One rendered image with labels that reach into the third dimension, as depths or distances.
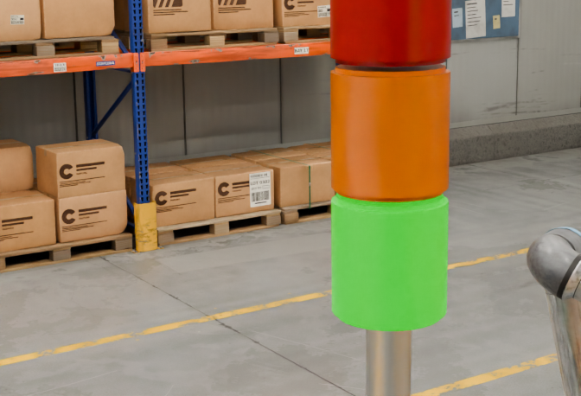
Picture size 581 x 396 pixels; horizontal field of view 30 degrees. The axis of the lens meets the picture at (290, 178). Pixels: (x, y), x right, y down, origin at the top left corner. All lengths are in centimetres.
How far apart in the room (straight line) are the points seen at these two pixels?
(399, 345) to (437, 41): 13
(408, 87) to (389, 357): 12
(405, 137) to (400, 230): 4
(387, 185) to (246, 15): 881
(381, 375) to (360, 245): 6
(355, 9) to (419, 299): 12
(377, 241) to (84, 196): 831
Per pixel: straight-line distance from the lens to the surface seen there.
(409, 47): 43
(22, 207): 857
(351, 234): 45
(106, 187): 881
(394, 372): 48
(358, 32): 43
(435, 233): 45
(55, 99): 994
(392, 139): 44
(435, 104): 44
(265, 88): 1091
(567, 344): 280
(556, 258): 263
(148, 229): 887
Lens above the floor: 231
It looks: 11 degrees down
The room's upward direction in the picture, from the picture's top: 1 degrees counter-clockwise
